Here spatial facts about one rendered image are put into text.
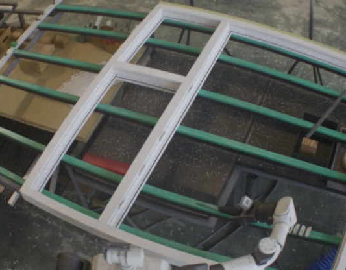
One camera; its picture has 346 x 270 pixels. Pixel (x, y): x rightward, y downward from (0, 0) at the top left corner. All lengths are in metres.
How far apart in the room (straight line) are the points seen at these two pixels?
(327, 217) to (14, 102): 2.13
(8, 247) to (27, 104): 0.99
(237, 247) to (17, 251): 1.42
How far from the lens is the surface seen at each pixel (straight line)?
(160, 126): 2.23
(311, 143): 2.46
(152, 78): 2.48
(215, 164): 2.52
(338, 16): 4.73
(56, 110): 2.86
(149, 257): 1.61
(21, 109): 2.97
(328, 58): 2.70
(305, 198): 3.13
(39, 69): 3.13
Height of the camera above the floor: 2.61
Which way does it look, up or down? 49 degrees down
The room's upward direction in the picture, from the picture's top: 8 degrees counter-clockwise
